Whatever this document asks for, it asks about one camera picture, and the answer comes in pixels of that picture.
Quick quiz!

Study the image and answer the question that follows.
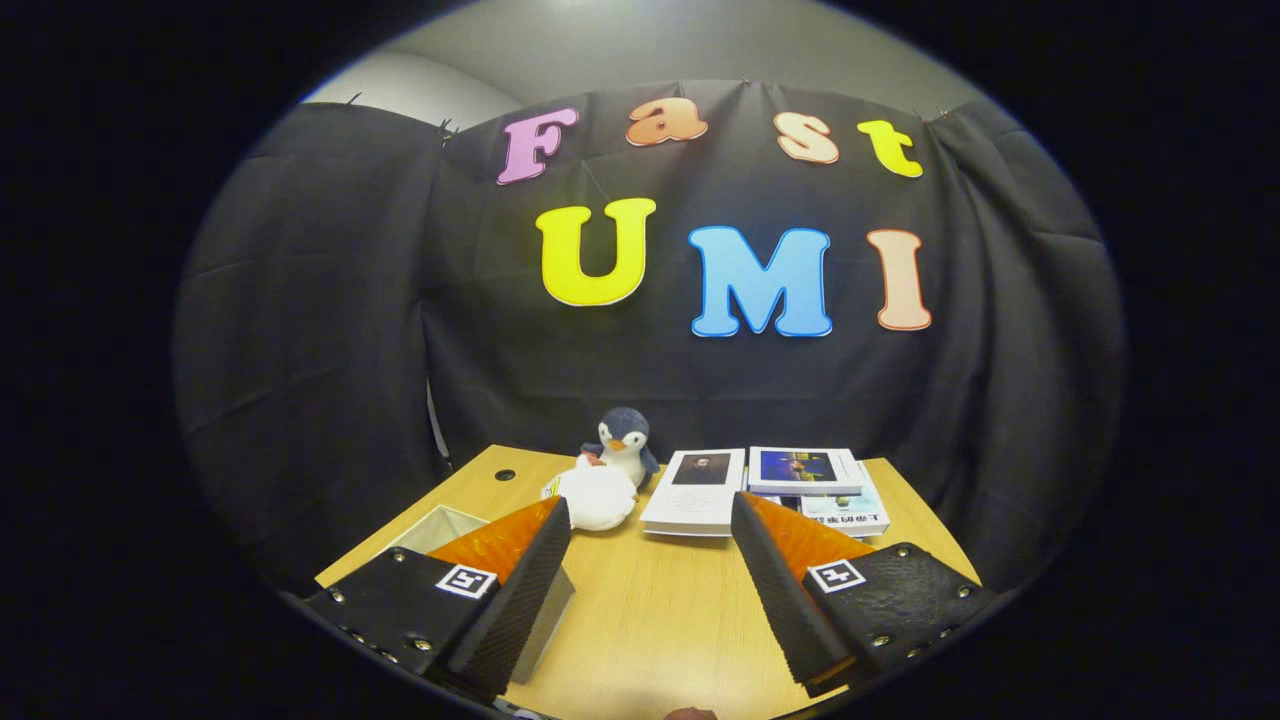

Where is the white duck plush toy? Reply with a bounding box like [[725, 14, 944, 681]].
[[543, 464, 639, 532]]

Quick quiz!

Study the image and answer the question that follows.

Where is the book with pale teal cover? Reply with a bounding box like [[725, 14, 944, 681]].
[[800, 488, 891, 538]]

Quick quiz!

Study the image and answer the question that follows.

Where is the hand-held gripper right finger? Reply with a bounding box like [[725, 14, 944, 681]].
[[730, 492, 998, 698]]

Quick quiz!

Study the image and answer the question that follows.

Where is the white book with dark portrait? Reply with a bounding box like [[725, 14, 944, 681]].
[[640, 448, 747, 538]]

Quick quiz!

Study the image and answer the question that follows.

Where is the beige fabric storage box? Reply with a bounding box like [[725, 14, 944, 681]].
[[385, 505, 576, 686]]

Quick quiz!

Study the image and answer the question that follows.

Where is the grey penguin plush toy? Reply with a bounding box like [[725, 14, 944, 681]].
[[582, 407, 661, 489]]

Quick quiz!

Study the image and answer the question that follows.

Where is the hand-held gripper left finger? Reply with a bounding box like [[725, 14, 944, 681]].
[[303, 497, 573, 701]]

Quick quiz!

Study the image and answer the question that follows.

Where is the book with blue picture cover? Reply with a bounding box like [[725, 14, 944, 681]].
[[747, 446, 865, 497]]

